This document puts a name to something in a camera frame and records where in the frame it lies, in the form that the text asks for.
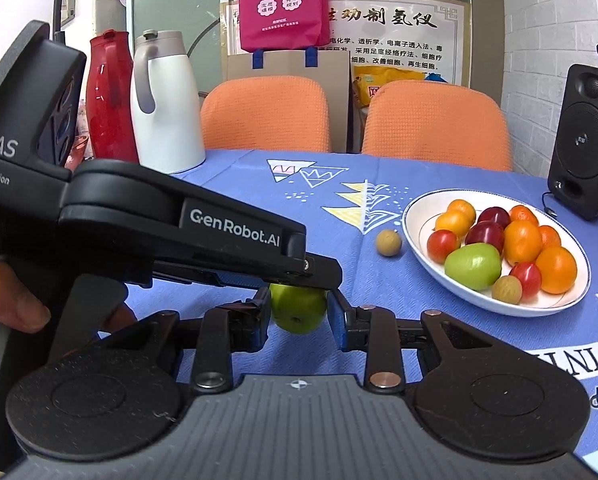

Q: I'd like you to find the beige longan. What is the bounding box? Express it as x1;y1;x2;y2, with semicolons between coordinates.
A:
492;275;522;304
376;229;403;257

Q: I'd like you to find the red cherry tomato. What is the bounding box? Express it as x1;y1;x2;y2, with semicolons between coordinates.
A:
509;261;542;299
426;229;461;264

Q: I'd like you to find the dark red plum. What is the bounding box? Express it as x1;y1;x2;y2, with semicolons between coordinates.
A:
478;206;511;228
465;221;506;256

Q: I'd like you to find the orange chair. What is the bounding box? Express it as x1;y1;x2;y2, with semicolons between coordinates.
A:
200;79;331;153
361;80;513;172

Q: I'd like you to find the black speaker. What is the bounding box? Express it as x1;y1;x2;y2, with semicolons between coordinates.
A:
546;63;598;221

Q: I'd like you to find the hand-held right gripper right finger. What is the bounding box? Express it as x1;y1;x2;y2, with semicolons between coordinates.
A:
327;292;495;395

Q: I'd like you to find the blue printed tablecloth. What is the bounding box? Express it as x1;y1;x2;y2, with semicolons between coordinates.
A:
124;147;598;466

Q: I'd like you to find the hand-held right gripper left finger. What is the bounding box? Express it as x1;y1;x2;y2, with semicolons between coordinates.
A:
104;300;273;395

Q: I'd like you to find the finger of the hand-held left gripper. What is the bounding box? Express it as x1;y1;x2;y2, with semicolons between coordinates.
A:
151;255;343;292

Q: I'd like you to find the white ceramic plate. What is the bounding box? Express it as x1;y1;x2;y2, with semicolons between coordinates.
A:
401;188;591;317

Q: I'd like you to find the pink tote bag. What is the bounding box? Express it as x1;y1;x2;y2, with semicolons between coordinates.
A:
237;0;330;53

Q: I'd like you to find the small orange kumquat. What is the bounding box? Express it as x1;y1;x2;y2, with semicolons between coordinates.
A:
447;199;477;223

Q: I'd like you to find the white wall poster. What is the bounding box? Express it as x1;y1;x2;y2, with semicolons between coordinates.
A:
326;0;467;86

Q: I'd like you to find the frosted glass door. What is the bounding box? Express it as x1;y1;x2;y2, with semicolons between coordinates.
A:
129;0;230;106

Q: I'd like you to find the orange mandarin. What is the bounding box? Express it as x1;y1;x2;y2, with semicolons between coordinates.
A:
535;246;578;295
502;220;544;267
538;225;562;250
509;205;540;226

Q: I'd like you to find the white thermos jug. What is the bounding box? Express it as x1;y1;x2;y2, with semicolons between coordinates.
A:
130;29;207;175

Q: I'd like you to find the green jujube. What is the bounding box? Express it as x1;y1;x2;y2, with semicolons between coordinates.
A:
270;282;328;335
444;242;502;292

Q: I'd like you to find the brown paper bag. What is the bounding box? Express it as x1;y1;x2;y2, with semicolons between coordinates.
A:
226;46;352;153

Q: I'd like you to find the red thermos jug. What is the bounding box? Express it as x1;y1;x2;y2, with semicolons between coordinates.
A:
85;30;140;164

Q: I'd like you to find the yellow snack bag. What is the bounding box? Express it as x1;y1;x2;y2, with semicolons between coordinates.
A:
353;67;427;108

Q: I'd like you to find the person's left hand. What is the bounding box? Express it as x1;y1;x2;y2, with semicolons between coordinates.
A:
0;259;53;334

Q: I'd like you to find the yellow-orange citrus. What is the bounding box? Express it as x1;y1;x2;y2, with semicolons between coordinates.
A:
434;210;472;239

